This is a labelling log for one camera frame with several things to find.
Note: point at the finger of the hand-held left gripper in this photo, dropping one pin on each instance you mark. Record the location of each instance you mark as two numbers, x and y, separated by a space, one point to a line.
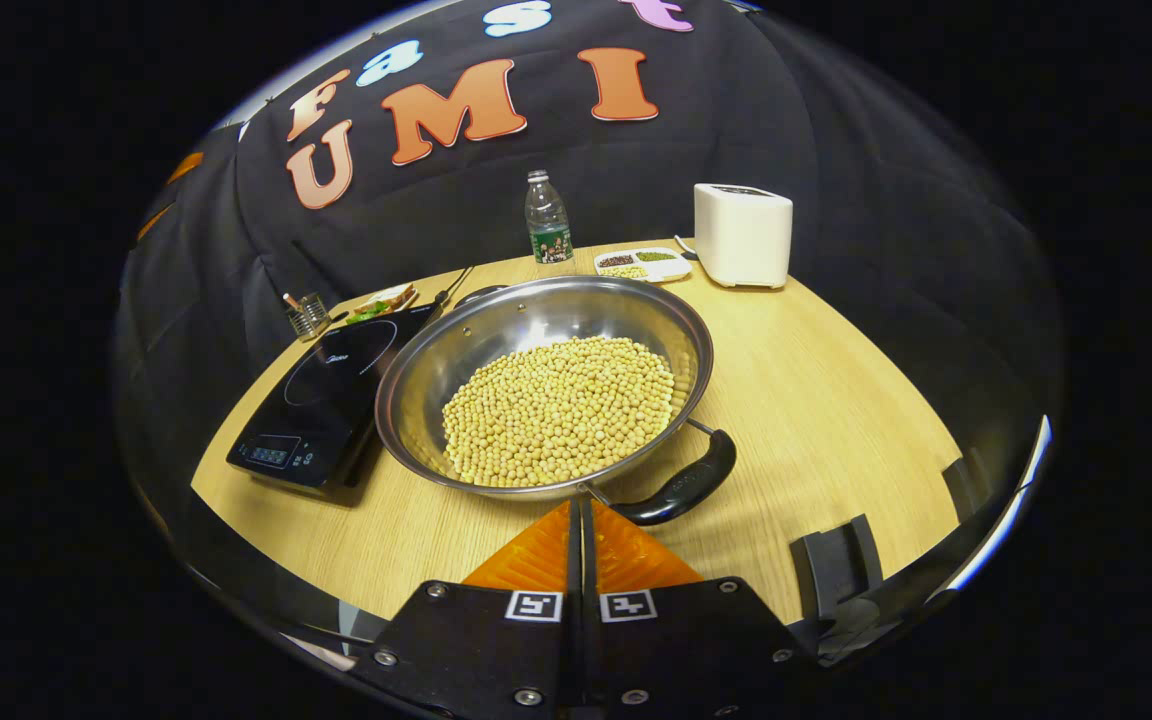
156 223
187 168

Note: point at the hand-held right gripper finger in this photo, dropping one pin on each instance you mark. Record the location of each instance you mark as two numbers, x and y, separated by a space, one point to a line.
588 600
574 600

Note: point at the black induction cooktop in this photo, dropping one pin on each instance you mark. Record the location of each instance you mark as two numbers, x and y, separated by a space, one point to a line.
306 420

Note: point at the steel pot with soybeans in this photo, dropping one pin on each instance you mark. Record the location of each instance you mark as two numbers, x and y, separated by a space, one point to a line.
496 330

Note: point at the sandwich with lettuce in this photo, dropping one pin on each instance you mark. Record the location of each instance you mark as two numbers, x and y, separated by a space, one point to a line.
386 300

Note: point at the white divided bean tray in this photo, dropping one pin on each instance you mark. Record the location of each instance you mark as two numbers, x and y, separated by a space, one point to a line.
671 268

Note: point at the clear plastic water bottle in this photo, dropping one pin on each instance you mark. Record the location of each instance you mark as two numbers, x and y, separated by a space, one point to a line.
548 225

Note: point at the white toaster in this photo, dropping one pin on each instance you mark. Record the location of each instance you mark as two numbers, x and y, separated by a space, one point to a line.
741 240

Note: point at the black table edge bracket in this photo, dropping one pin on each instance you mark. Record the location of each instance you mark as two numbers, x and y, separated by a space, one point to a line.
836 565
964 485

